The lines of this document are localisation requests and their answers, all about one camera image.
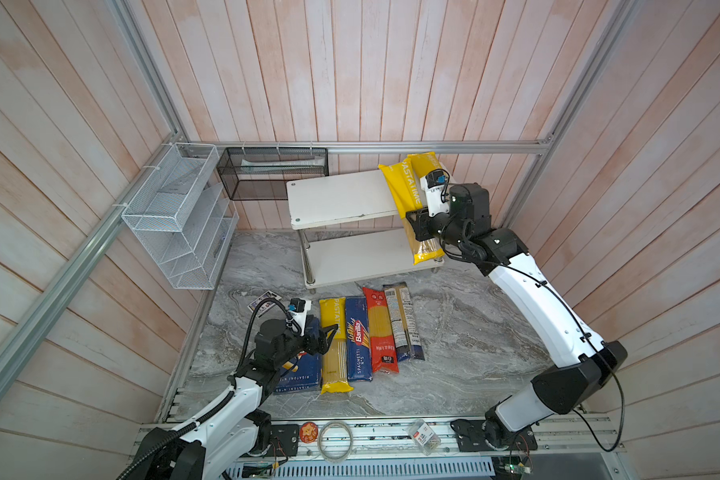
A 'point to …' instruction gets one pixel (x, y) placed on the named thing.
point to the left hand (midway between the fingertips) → (325, 326)
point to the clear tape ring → (320, 445)
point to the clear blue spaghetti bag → (404, 322)
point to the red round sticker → (308, 432)
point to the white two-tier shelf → (350, 229)
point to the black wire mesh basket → (262, 173)
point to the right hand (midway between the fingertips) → (410, 211)
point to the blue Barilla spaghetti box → (359, 363)
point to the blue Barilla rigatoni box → (302, 372)
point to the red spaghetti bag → (381, 341)
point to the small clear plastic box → (425, 436)
